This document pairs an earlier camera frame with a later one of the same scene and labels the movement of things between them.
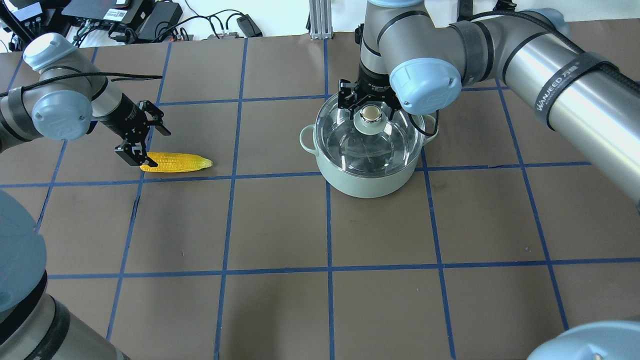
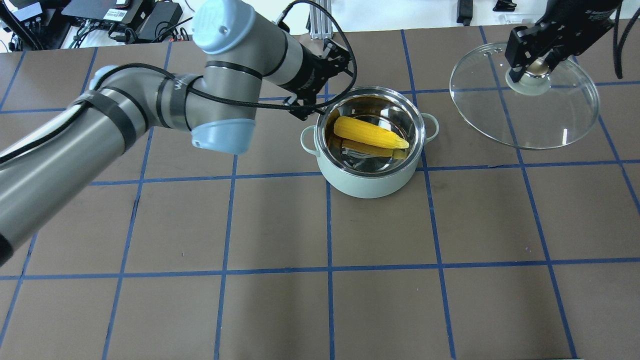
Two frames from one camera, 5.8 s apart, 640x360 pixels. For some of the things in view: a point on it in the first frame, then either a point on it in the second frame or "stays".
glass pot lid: x=370 y=145 -> x=537 y=112
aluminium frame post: x=320 y=19 stays
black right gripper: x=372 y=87 -> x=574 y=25
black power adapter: x=160 y=21 stays
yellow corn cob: x=168 y=162 -> x=354 y=129
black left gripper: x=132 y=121 -> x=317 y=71
